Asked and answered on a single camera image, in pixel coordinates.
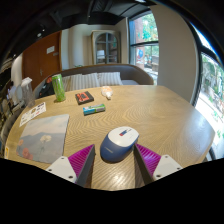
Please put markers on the grey curved sofa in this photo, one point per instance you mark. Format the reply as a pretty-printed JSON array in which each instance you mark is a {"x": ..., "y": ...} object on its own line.
[{"x": 133, "y": 73}]

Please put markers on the grey tufted armchair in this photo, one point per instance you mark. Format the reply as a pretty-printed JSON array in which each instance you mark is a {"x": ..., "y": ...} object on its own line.
[{"x": 8, "y": 123}]

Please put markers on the white and blue computer mouse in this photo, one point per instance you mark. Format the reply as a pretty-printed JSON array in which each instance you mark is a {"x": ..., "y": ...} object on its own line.
[{"x": 116, "y": 146}]

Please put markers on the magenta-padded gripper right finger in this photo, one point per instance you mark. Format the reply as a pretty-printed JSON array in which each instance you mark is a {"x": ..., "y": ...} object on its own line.
[{"x": 165, "y": 166}]

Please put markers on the striped cushion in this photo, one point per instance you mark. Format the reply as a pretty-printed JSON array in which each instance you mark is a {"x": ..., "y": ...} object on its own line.
[
  {"x": 81, "y": 81},
  {"x": 110, "y": 79}
]

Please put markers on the yellow card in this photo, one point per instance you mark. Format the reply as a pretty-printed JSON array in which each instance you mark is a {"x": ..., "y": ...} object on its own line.
[{"x": 6, "y": 152}]

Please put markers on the green drink can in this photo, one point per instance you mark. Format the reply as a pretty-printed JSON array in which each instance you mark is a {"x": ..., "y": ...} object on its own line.
[{"x": 59, "y": 88}]

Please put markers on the black backpack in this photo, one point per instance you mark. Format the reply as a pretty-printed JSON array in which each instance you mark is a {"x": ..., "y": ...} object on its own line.
[{"x": 46, "y": 89}]

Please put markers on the brown wooden door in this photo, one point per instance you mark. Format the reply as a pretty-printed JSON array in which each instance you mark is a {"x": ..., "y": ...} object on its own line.
[{"x": 40, "y": 60}]

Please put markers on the white and orange tube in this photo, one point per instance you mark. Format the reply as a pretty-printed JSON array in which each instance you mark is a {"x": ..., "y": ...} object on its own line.
[{"x": 107, "y": 92}]

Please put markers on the white sticker sheet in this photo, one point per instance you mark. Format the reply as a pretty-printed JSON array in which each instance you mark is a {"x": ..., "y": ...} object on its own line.
[{"x": 32, "y": 113}]

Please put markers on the arched glass-door cabinet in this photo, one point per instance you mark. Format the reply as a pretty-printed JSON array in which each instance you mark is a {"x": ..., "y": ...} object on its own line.
[{"x": 106, "y": 48}]

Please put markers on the black and red flat box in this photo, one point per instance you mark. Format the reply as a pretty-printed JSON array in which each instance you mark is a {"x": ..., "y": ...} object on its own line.
[{"x": 84, "y": 97}]

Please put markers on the small teal packet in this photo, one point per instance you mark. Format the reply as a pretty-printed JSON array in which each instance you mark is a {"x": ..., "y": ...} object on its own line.
[{"x": 94, "y": 109}]

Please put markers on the white door sign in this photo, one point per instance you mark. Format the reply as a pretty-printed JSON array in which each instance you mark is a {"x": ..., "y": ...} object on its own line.
[{"x": 50, "y": 49}]

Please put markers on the person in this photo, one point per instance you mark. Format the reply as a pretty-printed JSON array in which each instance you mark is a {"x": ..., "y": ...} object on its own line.
[{"x": 12, "y": 91}]

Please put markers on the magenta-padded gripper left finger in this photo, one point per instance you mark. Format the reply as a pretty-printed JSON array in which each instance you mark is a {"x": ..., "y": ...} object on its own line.
[{"x": 63, "y": 168}]

